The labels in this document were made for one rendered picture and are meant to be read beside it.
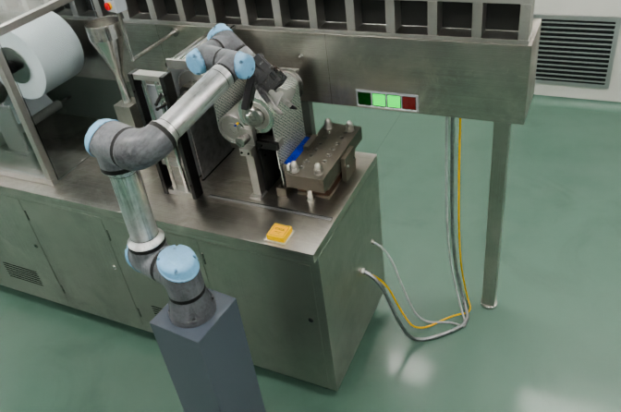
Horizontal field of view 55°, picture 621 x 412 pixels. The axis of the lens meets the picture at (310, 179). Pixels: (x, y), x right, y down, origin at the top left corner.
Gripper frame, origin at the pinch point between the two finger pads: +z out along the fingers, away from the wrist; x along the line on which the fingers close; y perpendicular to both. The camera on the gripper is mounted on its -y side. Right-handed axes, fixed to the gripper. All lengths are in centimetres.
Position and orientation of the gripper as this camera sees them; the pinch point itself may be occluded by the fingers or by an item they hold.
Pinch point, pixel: (288, 114)
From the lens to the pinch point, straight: 190.7
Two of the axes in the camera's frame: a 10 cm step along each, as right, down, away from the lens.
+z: 7.0, 7.1, -0.3
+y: 6.6, -6.7, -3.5
